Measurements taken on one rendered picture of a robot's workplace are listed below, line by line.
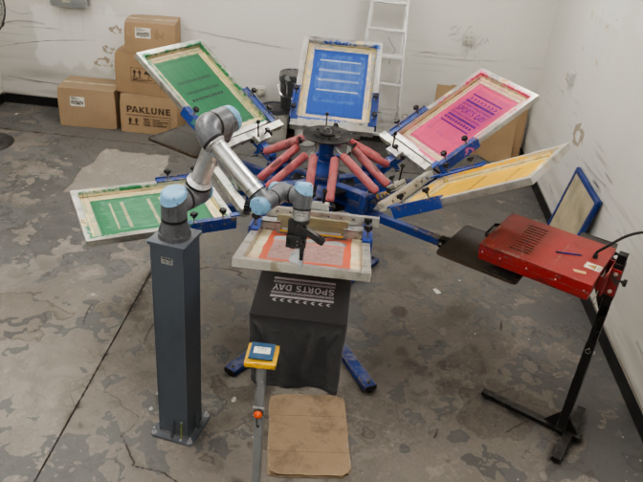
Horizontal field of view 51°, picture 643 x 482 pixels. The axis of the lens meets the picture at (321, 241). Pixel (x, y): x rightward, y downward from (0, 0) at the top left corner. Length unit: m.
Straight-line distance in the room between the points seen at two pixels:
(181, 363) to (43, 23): 5.29
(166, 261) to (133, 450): 1.13
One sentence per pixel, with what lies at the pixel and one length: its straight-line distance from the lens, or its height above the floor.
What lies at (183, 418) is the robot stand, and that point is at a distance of 3.70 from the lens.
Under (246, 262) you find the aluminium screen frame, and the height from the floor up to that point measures 1.26.
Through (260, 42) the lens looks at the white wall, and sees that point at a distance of 7.36.
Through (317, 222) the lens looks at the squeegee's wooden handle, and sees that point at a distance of 3.35.
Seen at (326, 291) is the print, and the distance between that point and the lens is 3.23.
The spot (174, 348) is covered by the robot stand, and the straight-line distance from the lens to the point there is 3.40.
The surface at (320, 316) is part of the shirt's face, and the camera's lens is 3.06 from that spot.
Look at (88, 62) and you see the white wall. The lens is 7.96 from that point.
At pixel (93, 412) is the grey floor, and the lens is 4.01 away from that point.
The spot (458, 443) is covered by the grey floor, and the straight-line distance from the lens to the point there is 3.96.
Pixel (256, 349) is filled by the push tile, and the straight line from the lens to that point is 2.82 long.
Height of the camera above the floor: 2.78
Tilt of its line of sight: 30 degrees down
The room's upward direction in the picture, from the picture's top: 5 degrees clockwise
